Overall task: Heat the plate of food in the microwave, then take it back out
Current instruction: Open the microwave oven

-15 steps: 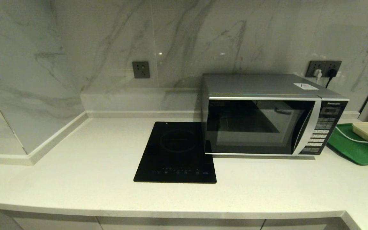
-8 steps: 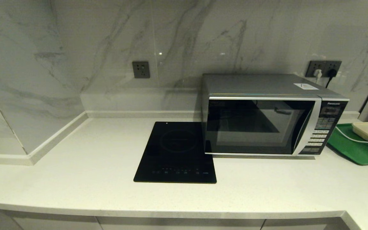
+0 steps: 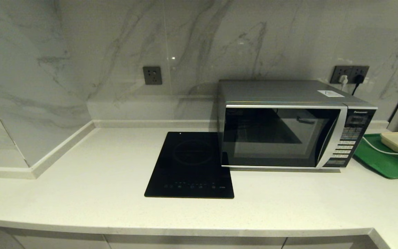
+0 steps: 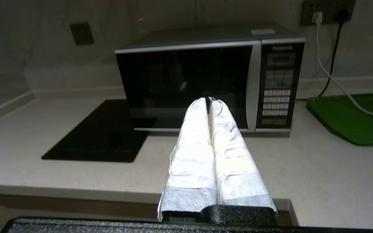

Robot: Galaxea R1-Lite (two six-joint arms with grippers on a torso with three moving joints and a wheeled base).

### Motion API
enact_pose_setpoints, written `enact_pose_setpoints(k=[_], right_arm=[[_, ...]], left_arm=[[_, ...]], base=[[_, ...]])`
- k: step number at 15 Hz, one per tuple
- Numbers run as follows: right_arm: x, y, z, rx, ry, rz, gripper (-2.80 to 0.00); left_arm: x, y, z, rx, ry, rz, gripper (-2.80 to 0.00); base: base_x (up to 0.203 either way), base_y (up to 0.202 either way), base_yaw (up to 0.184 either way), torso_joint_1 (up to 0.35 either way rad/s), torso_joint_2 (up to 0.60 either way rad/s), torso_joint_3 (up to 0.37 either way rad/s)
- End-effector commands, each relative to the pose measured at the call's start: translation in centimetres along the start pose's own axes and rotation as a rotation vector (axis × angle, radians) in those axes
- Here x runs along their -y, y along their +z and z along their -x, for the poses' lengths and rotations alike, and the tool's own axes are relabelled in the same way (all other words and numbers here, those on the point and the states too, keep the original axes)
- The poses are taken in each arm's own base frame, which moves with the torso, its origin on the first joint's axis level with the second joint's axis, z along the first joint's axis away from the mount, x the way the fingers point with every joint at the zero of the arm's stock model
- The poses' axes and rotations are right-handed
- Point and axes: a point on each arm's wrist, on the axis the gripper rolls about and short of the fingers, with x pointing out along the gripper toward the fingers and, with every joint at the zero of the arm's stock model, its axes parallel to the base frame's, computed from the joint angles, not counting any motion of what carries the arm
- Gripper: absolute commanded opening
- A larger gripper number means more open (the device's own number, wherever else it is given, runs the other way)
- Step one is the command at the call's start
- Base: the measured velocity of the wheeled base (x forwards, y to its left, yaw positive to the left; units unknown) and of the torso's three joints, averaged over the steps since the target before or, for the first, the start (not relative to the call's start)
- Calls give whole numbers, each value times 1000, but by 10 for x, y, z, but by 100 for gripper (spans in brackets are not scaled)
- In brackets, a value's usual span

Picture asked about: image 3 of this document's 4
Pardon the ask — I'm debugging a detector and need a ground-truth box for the silver microwave oven body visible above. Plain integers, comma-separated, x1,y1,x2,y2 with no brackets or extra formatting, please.
217,80,378,170

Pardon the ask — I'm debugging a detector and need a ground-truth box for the black induction cooktop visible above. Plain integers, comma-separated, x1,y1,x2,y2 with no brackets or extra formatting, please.
144,131,235,199

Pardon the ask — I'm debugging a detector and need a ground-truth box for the white label sticker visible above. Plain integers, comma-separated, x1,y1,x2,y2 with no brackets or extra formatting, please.
316,90,344,98

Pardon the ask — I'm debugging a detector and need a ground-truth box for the green plastic tray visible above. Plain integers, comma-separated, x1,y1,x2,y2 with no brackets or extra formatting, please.
353,134,398,179

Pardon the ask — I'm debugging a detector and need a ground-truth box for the grey single wall socket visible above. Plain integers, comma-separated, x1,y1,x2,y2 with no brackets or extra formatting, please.
143,66,162,86

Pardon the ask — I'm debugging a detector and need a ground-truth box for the white power cable with plug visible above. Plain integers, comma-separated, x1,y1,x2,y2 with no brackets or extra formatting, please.
338,75,398,172

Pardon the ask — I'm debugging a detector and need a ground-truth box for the grey double wall socket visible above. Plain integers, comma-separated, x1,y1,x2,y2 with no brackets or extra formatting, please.
330,66,370,84

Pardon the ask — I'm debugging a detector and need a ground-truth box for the black power cable with plug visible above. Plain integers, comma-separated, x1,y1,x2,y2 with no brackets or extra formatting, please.
351,74,364,96

